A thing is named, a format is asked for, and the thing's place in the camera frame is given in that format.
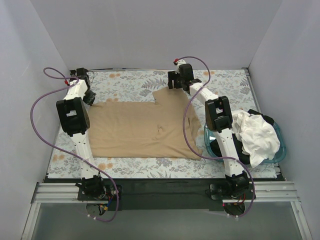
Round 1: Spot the beige t shirt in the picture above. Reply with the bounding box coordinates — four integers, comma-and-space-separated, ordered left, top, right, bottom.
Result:
88, 87, 202, 160

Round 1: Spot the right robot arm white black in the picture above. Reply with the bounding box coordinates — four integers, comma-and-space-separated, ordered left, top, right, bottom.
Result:
167, 59, 250, 199

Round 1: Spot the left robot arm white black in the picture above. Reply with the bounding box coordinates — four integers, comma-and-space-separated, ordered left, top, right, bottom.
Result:
56, 67, 107, 200

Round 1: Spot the black t shirt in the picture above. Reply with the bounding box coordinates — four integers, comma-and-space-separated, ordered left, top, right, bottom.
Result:
209, 108, 275, 166

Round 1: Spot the teal plastic basket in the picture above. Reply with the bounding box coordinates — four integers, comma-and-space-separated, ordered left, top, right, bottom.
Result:
204, 120, 287, 164

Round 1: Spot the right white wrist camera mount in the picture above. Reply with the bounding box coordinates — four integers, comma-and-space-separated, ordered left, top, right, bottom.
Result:
173, 58, 186, 74

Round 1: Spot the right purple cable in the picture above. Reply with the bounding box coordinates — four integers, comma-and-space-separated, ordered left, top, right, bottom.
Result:
174, 56, 257, 217

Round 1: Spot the purple cable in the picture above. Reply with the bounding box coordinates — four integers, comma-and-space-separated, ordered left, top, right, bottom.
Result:
174, 56, 257, 217
29, 66, 121, 223

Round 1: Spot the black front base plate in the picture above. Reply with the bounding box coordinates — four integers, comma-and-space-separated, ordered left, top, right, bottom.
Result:
76, 176, 255, 215

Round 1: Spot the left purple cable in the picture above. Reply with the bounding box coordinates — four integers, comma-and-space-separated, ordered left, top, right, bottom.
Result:
29, 66, 121, 223

